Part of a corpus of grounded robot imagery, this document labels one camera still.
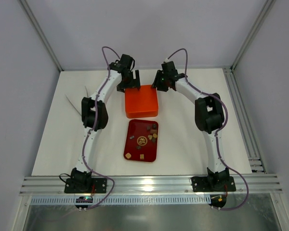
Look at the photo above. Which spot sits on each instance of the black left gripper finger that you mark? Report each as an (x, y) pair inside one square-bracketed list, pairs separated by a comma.
[(136, 80), (124, 83)]

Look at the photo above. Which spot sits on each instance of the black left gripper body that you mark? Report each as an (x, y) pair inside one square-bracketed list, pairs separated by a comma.
[(129, 84)]

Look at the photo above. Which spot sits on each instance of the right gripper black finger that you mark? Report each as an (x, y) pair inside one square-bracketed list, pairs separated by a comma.
[(157, 80), (162, 86)]

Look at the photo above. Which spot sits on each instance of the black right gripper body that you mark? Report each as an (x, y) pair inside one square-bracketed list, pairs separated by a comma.
[(160, 84)]

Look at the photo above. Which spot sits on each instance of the orange tin lid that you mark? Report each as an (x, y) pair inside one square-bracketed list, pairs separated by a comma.
[(145, 99)]

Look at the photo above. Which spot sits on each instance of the orange chocolate tin box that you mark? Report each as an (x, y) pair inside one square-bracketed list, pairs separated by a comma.
[(141, 114)]

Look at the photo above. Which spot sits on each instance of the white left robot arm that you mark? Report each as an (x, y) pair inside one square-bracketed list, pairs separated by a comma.
[(94, 116)]

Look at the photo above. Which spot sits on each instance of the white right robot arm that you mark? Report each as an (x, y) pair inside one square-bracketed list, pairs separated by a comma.
[(209, 119)]

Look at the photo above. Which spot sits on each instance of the brown rectangular chocolate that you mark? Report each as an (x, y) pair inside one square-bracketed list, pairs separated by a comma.
[(153, 131)]

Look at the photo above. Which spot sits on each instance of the red tray with gold rim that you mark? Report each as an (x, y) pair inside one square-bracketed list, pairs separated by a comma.
[(137, 128)]

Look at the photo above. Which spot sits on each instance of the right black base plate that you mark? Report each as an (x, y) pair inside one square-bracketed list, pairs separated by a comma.
[(208, 184)]

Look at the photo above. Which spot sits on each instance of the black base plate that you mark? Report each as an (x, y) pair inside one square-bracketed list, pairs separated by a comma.
[(208, 184), (92, 185)]

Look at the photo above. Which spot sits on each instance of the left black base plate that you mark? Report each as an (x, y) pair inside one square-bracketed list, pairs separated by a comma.
[(92, 185)]

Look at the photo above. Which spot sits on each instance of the perforated cable duct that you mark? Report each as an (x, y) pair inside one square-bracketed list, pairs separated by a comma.
[(186, 199)]

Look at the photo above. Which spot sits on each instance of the aluminium front rail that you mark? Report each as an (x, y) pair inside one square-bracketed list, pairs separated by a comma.
[(256, 183)]

